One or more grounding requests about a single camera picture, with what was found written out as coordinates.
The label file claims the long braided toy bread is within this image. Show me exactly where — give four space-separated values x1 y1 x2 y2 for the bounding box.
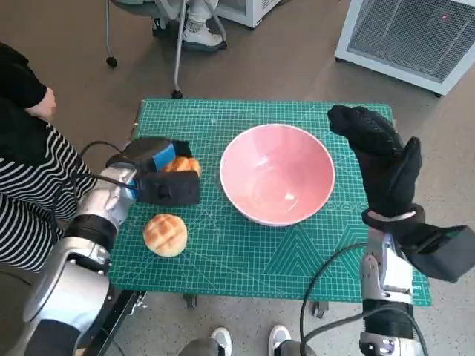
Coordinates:
160 155 203 177

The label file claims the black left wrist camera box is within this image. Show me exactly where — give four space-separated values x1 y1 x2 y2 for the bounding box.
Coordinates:
134 171 202 205

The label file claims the white appliance with mesh grille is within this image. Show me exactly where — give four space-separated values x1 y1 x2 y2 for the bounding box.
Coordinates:
333 0 475 96

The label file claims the person in striped clothing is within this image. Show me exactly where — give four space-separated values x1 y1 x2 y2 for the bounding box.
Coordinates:
0 41 99 274

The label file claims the black table frame bar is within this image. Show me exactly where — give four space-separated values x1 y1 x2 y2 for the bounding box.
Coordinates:
87 289 148 356

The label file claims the grey metal-legged chair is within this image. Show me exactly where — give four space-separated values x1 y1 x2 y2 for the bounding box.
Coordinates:
105 0 185 99

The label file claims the seated person in light clothing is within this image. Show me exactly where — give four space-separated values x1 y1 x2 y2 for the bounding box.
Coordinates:
181 0 228 52

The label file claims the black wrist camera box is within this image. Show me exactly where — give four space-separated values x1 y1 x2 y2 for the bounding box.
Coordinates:
393 222 475 283
134 171 202 205

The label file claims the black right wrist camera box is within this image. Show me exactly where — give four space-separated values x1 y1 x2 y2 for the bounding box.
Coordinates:
393 222 475 283

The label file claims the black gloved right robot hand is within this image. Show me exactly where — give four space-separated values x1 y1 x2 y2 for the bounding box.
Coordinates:
326 104 424 219

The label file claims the round scored toy bread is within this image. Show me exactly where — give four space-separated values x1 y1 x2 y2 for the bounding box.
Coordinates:
142 213 189 257

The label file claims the green cutting mat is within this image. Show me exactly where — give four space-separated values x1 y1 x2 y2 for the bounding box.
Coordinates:
107 98 433 307

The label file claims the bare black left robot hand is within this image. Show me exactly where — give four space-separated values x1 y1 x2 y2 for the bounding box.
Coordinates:
106 135 194 179

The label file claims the person in dark trousers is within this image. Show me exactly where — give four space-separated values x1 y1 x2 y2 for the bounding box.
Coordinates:
177 326 309 356

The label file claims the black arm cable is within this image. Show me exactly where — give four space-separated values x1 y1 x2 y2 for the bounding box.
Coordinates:
51 140 129 220
299 240 428 356

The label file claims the white glass-front cabinet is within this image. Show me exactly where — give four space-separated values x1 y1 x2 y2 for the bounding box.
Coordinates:
214 0 286 30

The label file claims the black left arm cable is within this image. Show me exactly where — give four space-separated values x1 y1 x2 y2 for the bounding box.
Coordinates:
51 140 129 220

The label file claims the pink bowl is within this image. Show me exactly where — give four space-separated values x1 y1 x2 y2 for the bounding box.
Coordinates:
219 124 335 228

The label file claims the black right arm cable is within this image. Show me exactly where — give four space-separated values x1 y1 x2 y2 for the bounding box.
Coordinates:
299 240 428 356

